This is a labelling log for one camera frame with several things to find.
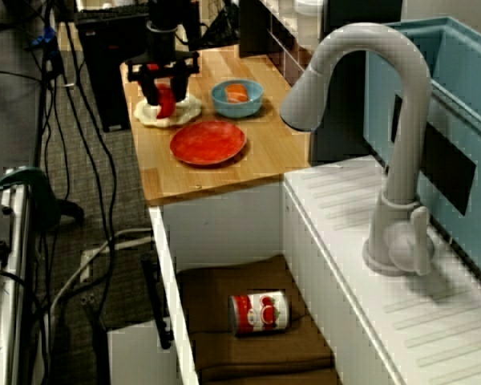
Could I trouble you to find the black upright panel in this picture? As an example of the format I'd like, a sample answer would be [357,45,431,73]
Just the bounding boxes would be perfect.
[307,0,404,166]

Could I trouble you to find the cream scalloped plate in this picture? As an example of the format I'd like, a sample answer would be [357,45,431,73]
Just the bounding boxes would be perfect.
[134,94,204,129]

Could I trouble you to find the light gray floor cable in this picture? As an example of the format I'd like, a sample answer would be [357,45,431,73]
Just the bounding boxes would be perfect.
[47,227,154,322]

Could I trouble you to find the brown folded cloth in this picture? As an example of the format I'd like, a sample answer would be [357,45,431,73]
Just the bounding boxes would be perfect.
[176,254,342,385]

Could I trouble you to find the black keyboard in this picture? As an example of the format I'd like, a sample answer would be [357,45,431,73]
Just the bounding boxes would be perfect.
[74,2,150,20]

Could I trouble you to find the white toy sink unit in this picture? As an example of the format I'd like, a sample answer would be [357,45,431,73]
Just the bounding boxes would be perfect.
[148,154,481,385]

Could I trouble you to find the red round plate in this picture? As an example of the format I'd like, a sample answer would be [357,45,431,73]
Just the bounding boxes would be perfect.
[169,120,248,168]

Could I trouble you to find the black floor cable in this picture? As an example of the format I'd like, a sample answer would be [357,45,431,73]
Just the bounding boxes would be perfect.
[62,19,119,290]

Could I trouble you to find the tomato print can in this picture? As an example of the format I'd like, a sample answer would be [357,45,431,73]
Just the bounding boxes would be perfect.
[228,290,290,337]

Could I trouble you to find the light blue bowl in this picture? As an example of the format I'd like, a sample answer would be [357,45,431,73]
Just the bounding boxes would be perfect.
[210,79,265,120]

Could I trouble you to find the white cabinet panel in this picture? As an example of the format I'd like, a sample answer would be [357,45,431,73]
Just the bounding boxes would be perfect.
[107,320,181,385]

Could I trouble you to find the red bell pepper toy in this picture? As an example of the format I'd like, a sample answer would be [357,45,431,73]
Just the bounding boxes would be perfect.
[154,83,177,120]

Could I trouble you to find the silver metal rail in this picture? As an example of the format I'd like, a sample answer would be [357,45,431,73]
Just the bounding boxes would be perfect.
[0,176,37,385]

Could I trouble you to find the salmon nigiri sushi toy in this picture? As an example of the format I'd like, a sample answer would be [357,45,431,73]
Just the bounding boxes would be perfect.
[224,83,249,103]

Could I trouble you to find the gray toy faucet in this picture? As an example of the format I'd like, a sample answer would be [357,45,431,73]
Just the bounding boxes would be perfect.
[279,22,436,278]

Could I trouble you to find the dark green clamp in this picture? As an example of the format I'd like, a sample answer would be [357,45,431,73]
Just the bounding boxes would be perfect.
[0,167,85,233]

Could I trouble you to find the dark tiled backsplash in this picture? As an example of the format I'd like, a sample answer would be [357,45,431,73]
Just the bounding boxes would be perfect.
[239,0,325,87]

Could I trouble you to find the black oven handle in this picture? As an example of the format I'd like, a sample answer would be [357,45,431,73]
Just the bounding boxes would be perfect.
[139,253,174,350]

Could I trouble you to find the teal plastic bin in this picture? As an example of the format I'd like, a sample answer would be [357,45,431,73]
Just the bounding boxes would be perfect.
[363,15,481,274]

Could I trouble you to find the wooden countertop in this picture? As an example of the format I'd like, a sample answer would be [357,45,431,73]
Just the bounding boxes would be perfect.
[119,44,312,204]

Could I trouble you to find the white power strip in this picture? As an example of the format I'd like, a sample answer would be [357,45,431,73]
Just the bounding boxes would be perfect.
[81,247,102,282]

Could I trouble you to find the black computer tower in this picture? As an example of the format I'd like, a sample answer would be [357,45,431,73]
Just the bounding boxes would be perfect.
[75,7,152,133]

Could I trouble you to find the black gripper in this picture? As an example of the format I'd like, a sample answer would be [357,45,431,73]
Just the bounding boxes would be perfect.
[126,23,201,107]

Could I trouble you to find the black tape patch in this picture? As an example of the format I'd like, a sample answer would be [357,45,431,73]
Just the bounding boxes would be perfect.
[390,92,477,217]

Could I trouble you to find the large white canister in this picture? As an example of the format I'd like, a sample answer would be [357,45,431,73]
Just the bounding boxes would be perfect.
[294,0,325,17]

